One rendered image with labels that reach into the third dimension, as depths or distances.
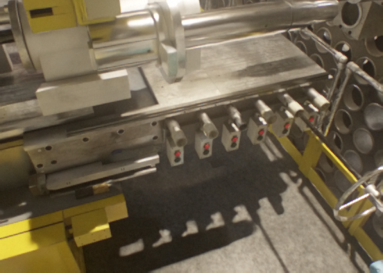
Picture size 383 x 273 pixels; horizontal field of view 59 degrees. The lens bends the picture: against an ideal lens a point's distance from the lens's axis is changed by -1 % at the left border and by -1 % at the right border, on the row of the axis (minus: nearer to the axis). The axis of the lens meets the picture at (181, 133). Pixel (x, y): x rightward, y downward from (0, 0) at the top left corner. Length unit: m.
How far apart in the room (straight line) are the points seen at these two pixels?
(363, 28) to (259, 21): 1.41
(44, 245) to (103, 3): 1.20
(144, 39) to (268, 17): 0.53
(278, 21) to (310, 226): 1.52
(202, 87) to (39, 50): 0.88
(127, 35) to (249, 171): 1.78
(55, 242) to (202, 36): 1.16
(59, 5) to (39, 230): 1.06
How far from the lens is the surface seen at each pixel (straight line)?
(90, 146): 1.86
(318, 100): 2.09
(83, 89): 1.57
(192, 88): 1.95
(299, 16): 1.59
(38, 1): 1.39
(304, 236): 2.53
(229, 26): 1.43
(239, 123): 1.82
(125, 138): 1.86
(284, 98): 2.05
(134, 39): 1.27
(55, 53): 1.58
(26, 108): 1.79
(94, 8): 1.00
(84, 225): 1.81
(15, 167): 1.96
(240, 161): 2.83
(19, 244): 1.86
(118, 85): 1.59
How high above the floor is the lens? 2.07
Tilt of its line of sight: 43 degrees down
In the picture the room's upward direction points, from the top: straight up
